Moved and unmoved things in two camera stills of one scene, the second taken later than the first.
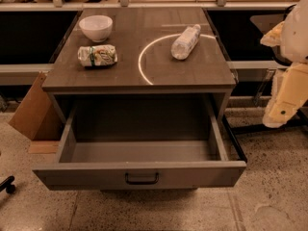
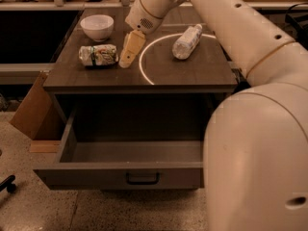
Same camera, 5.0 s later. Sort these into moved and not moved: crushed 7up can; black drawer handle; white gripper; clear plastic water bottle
Moved: white gripper
Not moved: crushed 7up can; black drawer handle; clear plastic water bottle
